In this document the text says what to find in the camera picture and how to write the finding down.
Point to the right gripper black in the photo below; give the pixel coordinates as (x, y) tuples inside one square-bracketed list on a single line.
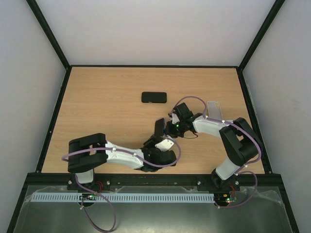
[(171, 127)]

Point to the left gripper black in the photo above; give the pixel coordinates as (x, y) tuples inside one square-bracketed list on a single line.
[(149, 142)]

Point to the smartphone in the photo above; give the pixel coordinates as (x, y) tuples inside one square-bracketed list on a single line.
[(159, 129)]

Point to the white phone case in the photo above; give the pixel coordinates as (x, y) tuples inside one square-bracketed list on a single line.
[(214, 110)]

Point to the black phone case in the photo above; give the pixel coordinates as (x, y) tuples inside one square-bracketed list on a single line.
[(154, 97)]

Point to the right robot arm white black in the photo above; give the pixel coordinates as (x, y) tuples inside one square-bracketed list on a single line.
[(240, 141)]

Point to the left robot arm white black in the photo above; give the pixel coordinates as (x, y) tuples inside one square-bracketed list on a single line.
[(87, 153)]

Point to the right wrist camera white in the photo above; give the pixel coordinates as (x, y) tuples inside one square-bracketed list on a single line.
[(173, 118)]

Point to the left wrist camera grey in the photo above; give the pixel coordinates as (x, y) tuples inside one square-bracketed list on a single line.
[(165, 144)]

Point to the black mounting rail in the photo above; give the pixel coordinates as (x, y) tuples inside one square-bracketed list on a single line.
[(106, 182)]

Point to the light blue slotted cable duct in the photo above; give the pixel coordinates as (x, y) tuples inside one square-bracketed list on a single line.
[(124, 198)]

